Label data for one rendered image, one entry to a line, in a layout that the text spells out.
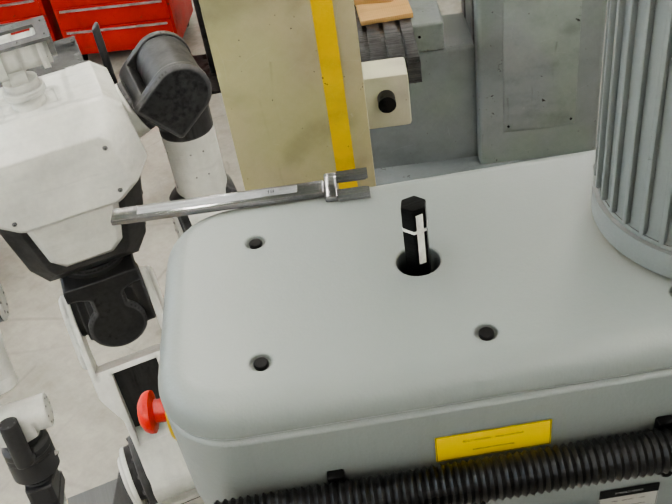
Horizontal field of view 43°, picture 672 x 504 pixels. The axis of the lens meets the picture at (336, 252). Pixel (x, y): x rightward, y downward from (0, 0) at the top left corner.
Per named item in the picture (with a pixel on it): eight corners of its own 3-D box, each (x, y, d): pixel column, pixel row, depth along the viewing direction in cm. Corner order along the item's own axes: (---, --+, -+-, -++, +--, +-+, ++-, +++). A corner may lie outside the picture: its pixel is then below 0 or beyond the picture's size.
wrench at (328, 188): (110, 233, 79) (107, 226, 78) (116, 208, 82) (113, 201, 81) (370, 197, 78) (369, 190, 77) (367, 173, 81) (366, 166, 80)
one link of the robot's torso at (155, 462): (138, 485, 176) (56, 284, 160) (218, 453, 180) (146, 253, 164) (145, 526, 162) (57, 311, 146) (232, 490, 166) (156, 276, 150)
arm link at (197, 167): (174, 230, 158) (142, 127, 144) (239, 207, 161) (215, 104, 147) (190, 265, 150) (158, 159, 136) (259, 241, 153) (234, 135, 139)
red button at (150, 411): (143, 444, 79) (131, 416, 76) (146, 410, 82) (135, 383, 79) (179, 438, 79) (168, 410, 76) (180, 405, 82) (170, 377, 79)
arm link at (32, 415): (6, 446, 164) (-15, 399, 158) (62, 428, 166) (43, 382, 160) (3, 484, 154) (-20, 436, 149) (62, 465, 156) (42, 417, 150)
